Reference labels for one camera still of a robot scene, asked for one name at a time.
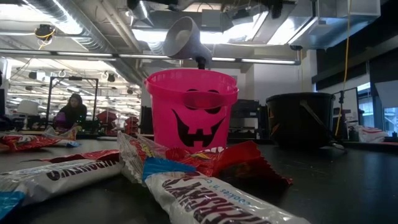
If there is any person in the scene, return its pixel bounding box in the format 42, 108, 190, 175
52, 93, 88, 132

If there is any white desk lamp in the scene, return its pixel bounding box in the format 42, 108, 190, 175
162, 16, 214, 70

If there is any black stand with screen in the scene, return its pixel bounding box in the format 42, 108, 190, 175
331, 87, 361, 141

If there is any white lampshade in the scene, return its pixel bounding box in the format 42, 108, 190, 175
17, 99, 40, 130

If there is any red candy pack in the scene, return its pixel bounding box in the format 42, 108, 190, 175
164, 140, 294, 189
21, 149, 121, 165
0, 134, 63, 153

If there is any white blue Hershey's bar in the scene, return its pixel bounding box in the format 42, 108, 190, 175
142, 156, 302, 224
51, 139, 82, 148
0, 158, 123, 220

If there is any black equipment rack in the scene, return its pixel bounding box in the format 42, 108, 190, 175
229, 98, 268, 140

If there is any white plastic bag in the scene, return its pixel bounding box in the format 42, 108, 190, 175
354, 124, 389, 144

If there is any black table mat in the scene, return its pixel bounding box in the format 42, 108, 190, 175
0, 138, 398, 224

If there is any black ceiling cord reel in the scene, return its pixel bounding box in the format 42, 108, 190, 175
33, 24, 57, 43

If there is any pink jack-o'-lantern bucket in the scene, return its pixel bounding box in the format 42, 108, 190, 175
144, 68, 239, 154

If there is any silver rectangular ceiling duct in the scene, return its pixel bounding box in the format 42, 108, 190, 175
289, 0, 382, 50

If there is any black jack-o'-lantern bucket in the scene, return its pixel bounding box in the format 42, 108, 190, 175
266, 91, 346, 152

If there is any yellow hanging cable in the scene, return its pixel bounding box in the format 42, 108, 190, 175
334, 0, 352, 137

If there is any grey ceiling unit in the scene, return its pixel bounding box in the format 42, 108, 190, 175
201, 9, 224, 32

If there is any silver spiral ceiling duct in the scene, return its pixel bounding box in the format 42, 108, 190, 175
27, 0, 144, 85

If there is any black computer tower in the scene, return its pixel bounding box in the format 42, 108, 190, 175
140, 105, 155, 135

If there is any black metal frame stand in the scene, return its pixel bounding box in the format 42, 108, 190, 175
45, 76, 100, 125

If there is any long ceiling light fixture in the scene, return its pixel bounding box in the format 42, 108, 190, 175
0, 49, 302, 66

